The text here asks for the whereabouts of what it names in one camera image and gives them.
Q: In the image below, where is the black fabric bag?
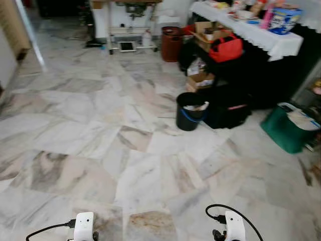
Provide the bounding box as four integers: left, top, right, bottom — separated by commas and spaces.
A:
203, 84, 252, 130

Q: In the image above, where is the blue printed box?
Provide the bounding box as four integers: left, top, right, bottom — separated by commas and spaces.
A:
269, 7, 303, 35

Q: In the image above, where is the white sewing machine table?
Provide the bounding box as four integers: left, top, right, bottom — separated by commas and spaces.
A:
104, 0, 162, 55

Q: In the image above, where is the pink bottle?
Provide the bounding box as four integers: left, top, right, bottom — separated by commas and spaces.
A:
260, 10, 274, 30

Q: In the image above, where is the red bag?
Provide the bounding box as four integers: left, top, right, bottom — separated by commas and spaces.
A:
209, 34, 244, 63

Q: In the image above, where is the green shopping bag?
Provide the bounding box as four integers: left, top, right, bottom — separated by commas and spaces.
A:
260, 102, 321, 154

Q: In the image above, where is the brown round bin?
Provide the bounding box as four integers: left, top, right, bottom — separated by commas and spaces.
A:
161, 27, 184, 63

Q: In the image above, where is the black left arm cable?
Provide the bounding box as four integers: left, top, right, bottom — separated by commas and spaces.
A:
26, 219, 77, 241

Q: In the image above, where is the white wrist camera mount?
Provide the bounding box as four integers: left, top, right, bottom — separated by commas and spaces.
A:
224, 211, 246, 241
73, 212, 95, 241

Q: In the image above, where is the white lace tablecloth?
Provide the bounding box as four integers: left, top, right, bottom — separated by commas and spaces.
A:
190, 2, 304, 62

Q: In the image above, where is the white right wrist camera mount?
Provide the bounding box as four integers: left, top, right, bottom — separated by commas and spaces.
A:
224, 211, 246, 241

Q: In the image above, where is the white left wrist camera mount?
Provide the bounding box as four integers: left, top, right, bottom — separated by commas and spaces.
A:
73, 212, 95, 241

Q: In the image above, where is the wooden door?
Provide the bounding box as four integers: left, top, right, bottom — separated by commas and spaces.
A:
0, 0, 32, 62

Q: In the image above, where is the large open cardboard box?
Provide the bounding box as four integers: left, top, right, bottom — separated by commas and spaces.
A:
192, 21, 232, 52

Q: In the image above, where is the small cardboard box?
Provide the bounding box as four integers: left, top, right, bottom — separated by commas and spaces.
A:
186, 70, 216, 93

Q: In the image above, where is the white plastic bottle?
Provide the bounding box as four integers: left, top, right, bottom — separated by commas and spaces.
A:
142, 29, 152, 48

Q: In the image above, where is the black bucket with blue handle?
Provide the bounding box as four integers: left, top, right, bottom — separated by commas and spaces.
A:
176, 92, 209, 132

